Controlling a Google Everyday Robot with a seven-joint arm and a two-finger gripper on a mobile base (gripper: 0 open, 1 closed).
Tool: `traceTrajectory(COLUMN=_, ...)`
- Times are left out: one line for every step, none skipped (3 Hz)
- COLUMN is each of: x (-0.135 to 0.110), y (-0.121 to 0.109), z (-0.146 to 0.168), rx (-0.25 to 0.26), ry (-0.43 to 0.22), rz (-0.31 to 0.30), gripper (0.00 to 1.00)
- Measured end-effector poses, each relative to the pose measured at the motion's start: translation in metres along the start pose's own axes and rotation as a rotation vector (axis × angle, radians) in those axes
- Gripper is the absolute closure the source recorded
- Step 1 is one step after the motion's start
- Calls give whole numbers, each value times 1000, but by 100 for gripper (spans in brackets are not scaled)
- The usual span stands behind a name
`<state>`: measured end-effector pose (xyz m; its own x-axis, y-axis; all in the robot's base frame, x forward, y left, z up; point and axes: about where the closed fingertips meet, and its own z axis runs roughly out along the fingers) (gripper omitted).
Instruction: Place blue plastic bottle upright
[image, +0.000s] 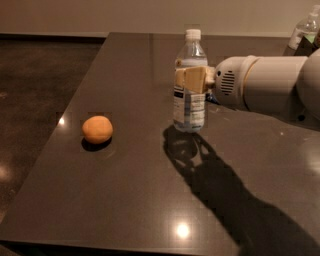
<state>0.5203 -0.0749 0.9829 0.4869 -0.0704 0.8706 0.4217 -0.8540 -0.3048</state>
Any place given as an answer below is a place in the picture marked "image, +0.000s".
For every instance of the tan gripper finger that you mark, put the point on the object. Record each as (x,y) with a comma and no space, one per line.
(180,77)
(199,79)

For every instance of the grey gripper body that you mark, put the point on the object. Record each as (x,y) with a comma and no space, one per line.
(229,79)

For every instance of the clear blue-labelled plastic bottle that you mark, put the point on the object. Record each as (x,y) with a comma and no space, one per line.
(189,107)

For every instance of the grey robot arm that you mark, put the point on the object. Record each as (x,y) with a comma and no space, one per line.
(285,87)

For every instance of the clear bottle in background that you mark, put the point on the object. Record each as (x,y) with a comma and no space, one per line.
(307,27)

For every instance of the crumpled blue white chip bag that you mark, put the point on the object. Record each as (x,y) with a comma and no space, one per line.
(211,98)

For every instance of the orange fruit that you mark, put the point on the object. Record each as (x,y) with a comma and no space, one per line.
(97,129)

